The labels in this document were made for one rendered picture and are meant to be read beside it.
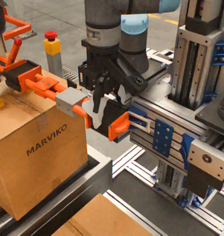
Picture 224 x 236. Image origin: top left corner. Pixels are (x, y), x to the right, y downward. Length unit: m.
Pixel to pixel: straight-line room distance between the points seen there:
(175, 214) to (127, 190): 0.31
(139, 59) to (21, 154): 0.60
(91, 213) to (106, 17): 0.95
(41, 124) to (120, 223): 0.57
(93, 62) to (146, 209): 1.23
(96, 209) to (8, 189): 0.44
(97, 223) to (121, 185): 0.58
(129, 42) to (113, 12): 0.60
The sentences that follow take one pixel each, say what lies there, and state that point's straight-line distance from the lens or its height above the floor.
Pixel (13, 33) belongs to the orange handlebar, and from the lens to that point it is 1.28.
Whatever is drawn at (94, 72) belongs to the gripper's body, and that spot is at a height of 1.34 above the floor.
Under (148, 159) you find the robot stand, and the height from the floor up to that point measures 0.21.
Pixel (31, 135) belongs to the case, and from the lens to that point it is 1.03.
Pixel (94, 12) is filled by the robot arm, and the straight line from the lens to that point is 0.61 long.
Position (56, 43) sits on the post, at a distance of 1.67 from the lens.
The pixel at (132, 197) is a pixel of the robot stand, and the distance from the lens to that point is 1.82.
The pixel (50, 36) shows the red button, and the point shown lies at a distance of 1.65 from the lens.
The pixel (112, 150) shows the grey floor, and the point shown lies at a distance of 2.36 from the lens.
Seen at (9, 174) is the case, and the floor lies 0.92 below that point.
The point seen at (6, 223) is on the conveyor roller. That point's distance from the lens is 1.41.
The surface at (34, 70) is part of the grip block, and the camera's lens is 0.95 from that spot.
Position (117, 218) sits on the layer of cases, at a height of 0.54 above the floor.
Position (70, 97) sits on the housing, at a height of 1.22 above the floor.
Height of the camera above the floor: 1.69
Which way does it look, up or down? 39 degrees down
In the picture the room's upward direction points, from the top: straight up
